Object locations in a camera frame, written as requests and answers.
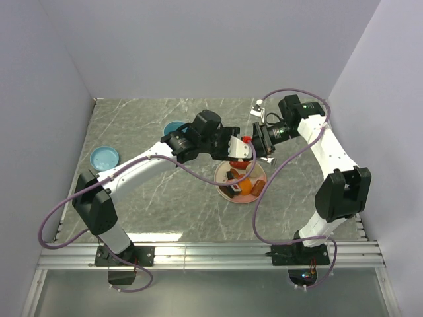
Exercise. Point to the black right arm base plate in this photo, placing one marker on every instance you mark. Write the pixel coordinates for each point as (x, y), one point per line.
(298, 255)

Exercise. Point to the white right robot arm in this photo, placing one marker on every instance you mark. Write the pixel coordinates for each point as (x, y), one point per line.
(345, 187)

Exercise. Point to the pink round plate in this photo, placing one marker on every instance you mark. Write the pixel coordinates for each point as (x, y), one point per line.
(240, 199)

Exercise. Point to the beige round dumpling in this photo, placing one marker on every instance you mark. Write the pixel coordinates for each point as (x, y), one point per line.
(254, 171)

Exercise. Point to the light blue round lid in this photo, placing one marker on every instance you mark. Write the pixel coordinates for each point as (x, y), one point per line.
(104, 158)

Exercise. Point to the sushi roll red centre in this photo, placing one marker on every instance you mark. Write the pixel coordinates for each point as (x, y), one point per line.
(234, 190)

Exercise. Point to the red sausage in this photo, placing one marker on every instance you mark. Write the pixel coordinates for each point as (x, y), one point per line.
(241, 165)

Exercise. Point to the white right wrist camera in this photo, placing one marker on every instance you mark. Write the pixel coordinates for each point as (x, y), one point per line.
(258, 110)

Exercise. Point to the light blue cylindrical container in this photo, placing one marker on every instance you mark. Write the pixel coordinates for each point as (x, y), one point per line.
(172, 126)

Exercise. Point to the brown grilled meat piece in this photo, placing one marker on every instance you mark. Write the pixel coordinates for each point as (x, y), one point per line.
(258, 187)

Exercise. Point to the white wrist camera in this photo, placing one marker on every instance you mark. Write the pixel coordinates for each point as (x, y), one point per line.
(238, 149)
(258, 110)

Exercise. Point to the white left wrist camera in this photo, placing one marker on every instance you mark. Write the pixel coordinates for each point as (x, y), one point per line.
(238, 149)

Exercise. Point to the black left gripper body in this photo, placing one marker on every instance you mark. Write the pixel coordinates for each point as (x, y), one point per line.
(219, 143)

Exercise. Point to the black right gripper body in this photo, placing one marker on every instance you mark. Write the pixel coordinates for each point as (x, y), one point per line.
(263, 135)

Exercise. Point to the sushi roll orange centre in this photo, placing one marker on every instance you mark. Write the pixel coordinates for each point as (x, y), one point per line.
(229, 176)

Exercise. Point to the orange fried shrimp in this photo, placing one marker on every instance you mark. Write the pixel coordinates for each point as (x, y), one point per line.
(236, 175)

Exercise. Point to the steel serving tongs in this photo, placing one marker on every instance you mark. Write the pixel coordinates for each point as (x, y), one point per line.
(268, 160)

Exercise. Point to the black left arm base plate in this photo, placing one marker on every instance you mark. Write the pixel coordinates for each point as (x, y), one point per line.
(140, 255)

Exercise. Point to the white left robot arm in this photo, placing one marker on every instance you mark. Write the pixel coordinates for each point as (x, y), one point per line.
(96, 195)

